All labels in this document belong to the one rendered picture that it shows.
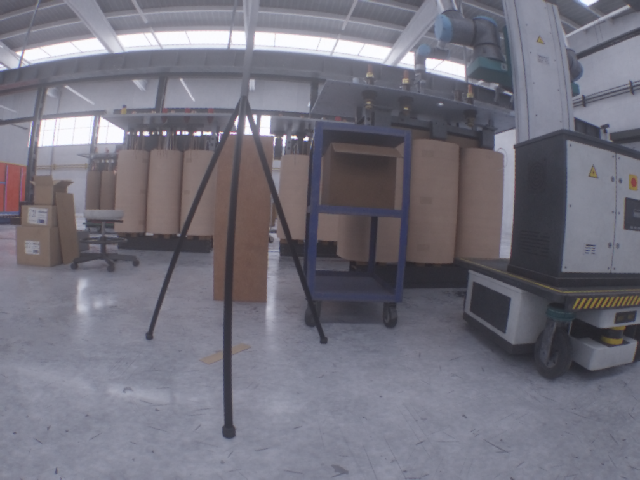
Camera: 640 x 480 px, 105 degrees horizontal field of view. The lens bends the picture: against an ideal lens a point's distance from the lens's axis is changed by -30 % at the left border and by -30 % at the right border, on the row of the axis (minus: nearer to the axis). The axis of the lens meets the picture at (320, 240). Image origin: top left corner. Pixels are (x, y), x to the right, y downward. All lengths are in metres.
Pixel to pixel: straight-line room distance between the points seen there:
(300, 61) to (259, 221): 9.44
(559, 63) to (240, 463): 2.03
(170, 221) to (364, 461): 3.56
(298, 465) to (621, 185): 1.36
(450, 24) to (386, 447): 1.76
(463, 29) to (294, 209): 2.69
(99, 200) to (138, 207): 4.58
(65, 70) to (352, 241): 11.96
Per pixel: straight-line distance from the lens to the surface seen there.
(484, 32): 1.93
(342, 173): 1.53
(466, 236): 2.68
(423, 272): 2.63
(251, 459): 0.77
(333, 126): 1.54
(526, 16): 2.00
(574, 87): 2.14
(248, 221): 1.89
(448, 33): 1.87
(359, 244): 2.30
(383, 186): 1.56
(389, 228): 2.34
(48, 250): 3.13
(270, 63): 11.01
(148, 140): 4.32
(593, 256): 1.33
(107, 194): 8.43
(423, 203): 2.45
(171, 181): 4.02
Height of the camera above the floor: 0.50
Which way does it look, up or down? 4 degrees down
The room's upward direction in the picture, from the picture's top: 3 degrees clockwise
